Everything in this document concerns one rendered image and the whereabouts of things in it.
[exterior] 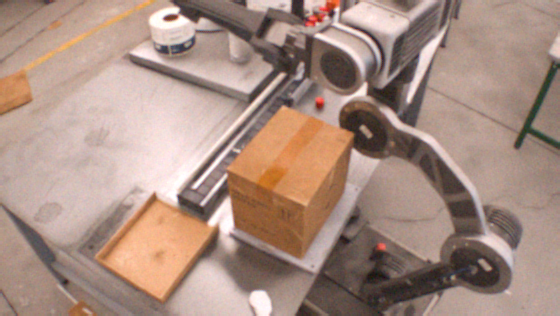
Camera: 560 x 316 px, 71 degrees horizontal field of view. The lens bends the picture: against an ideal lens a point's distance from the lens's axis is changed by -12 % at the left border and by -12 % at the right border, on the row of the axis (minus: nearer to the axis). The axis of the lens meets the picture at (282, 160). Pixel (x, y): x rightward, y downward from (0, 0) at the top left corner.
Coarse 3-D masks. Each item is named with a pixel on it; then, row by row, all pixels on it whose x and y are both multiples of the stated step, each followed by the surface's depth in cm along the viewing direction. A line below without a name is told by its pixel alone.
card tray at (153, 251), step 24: (144, 216) 142; (168, 216) 142; (192, 216) 142; (120, 240) 135; (144, 240) 135; (168, 240) 135; (192, 240) 136; (120, 264) 129; (144, 264) 129; (168, 264) 130; (192, 264) 129; (144, 288) 120; (168, 288) 121
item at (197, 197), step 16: (272, 96) 176; (256, 112) 169; (272, 112) 169; (240, 128) 163; (256, 128) 163; (224, 144) 158; (240, 144) 158; (224, 160) 152; (192, 192) 143; (208, 192) 143
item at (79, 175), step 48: (432, 48) 212; (96, 96) 185; (144, 96) 184; (192, 96) 184; (336, 96) 184; (48, 144) 164; (96, 144) 164; (144, 144) 165; (192, 144) 165; (0, 192) 147; (48, 192) 148; (96, 192) 148; (144, 192) 149; (96, 240) 135; (240, 240) 137; (336, 240) 137; (192, 288) 125; (240, 288) 125; (288, 288) 125
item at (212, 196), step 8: (304, 80) 184; (304, 88) 184; (296, 96) 179; (224, 176) 148; (224, 184) 148; (216, 192) 145; (184, 200) 143; (208, 200) 141; (192, 208) 144; (200, 208) 141; (208, 208) 144
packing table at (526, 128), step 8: (552, 48) 229; (552, 56) 224; (552, 64) 231; (552, 72) 233; (544, 80) 240; (552, 80) 236; (544, 88) 243; (536, 96) 250; (544, 96) 246; (536, 104) 252; (536, 112) 255; (528, 120) 263; (528, 128) 266; (520, 136) 273; (536, 136) 266; (544, 136) 262; (520, 144) 277; (552, 144) 260
